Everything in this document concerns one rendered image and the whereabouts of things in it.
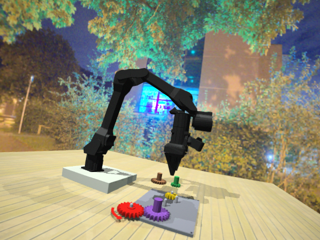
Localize brown gear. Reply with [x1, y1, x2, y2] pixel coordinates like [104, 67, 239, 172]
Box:
[151, 172, 167, 185]

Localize purple gear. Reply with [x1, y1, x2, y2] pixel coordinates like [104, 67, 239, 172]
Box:
[143, 197, 170, 222]

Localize red gear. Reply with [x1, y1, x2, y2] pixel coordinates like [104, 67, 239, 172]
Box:
[117, 202, 144, 219]

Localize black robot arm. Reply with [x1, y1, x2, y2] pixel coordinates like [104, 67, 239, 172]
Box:
[81, 68, 213, 172]

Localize green gear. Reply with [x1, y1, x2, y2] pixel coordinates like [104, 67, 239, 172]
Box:
[170, 176, 181, 188]

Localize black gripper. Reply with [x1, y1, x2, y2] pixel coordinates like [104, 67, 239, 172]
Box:
[163, 126, 189, 176]

